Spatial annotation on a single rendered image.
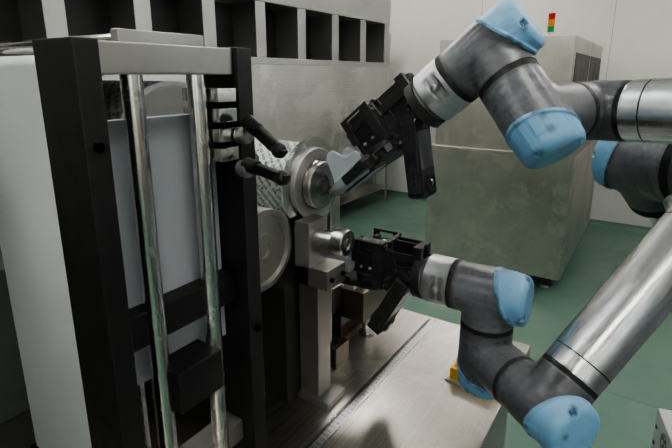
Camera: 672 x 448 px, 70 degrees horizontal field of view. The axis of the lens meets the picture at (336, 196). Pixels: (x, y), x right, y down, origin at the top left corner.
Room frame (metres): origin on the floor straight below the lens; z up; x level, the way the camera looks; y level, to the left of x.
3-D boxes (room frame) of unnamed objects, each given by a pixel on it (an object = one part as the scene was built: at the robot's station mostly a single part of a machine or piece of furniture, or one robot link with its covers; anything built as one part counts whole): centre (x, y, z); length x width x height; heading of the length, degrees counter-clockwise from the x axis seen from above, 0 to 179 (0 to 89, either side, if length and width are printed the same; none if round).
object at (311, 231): (0.69, 0.02, 1.05); 0.06 x 0.05 x 0.31; 56
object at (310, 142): (0.74, 0.04, 1.25); 0.15 x 0.01 x 0.15; 146
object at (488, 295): (0.64, -0.22, 1.11); 0.11 x 0.08 x 0.09; 56
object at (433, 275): (0.68, -0.16, 1.11); 0.08 x 0.05 x 0.08; 146
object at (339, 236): (0.67, -0.01, 1.18); 0.04 x 0.02 x 0.04; 146
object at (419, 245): (0.73, -0.09, 1.12); 0.12 x 0.08 x 0.09; 56
